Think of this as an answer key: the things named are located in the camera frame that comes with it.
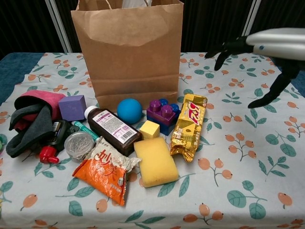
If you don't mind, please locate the small yellow foam cube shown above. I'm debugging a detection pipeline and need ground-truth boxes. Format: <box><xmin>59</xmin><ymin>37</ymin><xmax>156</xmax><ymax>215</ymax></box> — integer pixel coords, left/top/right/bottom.
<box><xmin>139</xmin><ymin>120</ymin><xmax>160</xmax><ymax>140</ymax></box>

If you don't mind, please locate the purple foam cube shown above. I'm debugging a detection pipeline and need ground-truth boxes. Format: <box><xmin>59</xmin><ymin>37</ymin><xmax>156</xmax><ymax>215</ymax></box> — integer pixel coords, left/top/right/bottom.
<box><xmin>58</xmin><ymin>94</ymin><xmax>87</xmax><ymax>121</ymax></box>

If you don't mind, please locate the dark grey cloth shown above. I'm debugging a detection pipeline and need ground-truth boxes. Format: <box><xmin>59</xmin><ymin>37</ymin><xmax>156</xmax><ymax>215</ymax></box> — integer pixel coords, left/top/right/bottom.
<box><xmin>6</xmin><ymin>95</ymin><xmax>54</xmax><ymax>158</ymax></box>

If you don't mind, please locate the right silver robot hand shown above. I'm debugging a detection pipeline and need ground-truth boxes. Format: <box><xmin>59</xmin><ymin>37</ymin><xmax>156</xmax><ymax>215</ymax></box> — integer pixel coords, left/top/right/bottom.
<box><xmin>204</xmin><ymin>27</ymin><xmax>305</xmax><ymax>109</ymax></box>

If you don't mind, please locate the purple and blue toy brick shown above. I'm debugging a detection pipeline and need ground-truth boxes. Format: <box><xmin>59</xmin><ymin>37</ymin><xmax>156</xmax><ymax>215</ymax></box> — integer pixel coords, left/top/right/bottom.
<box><xmin>146</xmin><ymin>98</ymin><xmax>182</xmax><ymax>136</ymax></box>

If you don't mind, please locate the brown paper bag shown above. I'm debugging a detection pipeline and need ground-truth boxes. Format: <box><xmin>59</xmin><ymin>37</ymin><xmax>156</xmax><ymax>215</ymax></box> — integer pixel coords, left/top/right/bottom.
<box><xmin>71</xmin><ymin>0</ymin><xmax>185</xmax><ymax>113</ymax></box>

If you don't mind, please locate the dark ribbed divider panel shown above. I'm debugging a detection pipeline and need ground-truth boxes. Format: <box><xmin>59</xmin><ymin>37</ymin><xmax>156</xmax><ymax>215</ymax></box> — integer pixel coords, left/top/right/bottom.
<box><xmin>240</xmin><ymin>0</ymin><xmax>305</xmax><ymax>54</ymax></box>
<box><xmin>183</xmin><ymin>0</ymin><xmax>257</xmax><ymax>53</ymax></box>
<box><xmin>0</xmin><ymin>0</ymin><xmax>64</xmax><ymax>54</ymax></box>
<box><xmin>56</xmin><ymin>0</ymin><xmax>83</xmax><ymax>53</ymax></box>

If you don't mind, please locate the floral tablecloth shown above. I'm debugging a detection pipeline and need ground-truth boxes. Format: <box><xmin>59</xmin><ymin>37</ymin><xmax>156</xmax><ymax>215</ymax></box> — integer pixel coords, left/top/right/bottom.
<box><xmin>0</xmin><ymin>52</ymin><xmax>305</xmax><ymax>229</ymax></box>

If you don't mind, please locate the black bottle with red cap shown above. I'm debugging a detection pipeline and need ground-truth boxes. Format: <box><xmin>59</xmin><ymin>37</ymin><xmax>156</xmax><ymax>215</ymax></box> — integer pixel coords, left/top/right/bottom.
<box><xmin>39</xmin><ymin>120</ymin><xmax>72</xmax><ymax>164</ymax></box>

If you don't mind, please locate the gold snack package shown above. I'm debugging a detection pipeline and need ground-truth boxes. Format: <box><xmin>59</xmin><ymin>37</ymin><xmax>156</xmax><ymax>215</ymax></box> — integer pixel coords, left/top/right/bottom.
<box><xmin>169</xmin><ymin>94</ymin><xmax>208</xmax><ymax>163</ymax></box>

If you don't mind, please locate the clear round container of pins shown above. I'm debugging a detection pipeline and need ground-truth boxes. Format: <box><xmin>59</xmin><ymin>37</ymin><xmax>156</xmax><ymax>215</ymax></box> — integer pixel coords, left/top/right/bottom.
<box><xmin>63</xmin><ymin>132</ymin><xmax>95</xmax><ymax>164</ymax></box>

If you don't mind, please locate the colourful feather toy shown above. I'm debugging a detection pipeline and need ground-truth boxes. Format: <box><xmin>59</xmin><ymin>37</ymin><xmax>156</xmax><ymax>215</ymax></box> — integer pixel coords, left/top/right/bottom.
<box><xmin>0</xmin><ymin>134</ymin><xmax>8</xmax><ymax>156</ymax></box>

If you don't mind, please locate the orange snack bag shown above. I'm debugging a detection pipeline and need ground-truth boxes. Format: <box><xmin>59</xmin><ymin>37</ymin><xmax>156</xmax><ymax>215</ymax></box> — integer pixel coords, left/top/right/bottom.
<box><xmin>72</xmin><ymin>136</ymin><xmax>142</xmax><ymax>207</ymax></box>

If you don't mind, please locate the pink cloth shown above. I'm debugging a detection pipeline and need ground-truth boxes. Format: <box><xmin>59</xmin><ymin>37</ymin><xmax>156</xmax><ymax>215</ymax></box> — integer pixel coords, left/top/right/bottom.
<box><xmin>14</xmin><ymin>90</ymin><xmax>66</xmax><ymax>121</ymax></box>

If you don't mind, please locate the yellow sponge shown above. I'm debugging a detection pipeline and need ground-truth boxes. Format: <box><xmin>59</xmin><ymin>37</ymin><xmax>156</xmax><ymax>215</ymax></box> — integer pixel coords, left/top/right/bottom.
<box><xmin>133</xmin><ymin>137</ymin><xmax>179</xmax><ymax>188</ymax></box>

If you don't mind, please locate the blue ball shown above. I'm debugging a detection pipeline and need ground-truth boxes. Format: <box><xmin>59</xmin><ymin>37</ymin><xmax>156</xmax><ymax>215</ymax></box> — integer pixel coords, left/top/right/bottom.
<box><xmin>116</xmin><ymin>98</ymin><xmax>143</xmax><ymax>125</ymax></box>

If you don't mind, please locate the dark brown drink bottle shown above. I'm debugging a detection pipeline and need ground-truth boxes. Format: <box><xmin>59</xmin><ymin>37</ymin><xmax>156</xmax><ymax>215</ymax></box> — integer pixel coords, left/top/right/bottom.
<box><xmin>84</xmin><ymin>105</ymin><xmax>143</xmax><ymax>157</ymax></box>

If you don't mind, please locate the teal tube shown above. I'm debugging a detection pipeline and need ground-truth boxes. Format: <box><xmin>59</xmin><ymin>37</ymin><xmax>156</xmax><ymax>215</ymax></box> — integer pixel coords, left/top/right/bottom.
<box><xmin>71</xmin><ymin>120</ymin><xmax>100</xmax><ymax>142</ymax></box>

